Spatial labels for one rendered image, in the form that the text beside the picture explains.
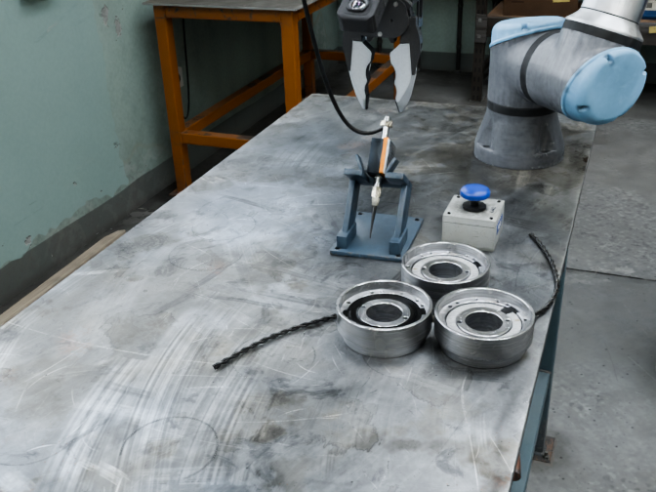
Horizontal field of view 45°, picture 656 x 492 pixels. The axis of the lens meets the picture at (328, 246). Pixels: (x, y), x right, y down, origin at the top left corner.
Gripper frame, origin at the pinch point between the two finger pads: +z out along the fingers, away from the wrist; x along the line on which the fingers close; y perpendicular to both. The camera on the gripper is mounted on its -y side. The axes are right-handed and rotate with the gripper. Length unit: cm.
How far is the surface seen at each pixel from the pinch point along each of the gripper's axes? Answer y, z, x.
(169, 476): -52, 18, 4
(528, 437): 28, 75, -22
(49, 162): 105, 64, 146
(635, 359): 97, 99, -45
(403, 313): -25.1, 15.5, -9.7
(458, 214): -1.6, 14.0, -11.1
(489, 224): -2.5, 14.4, -15.3
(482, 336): -26.9, 15.5, -18.6
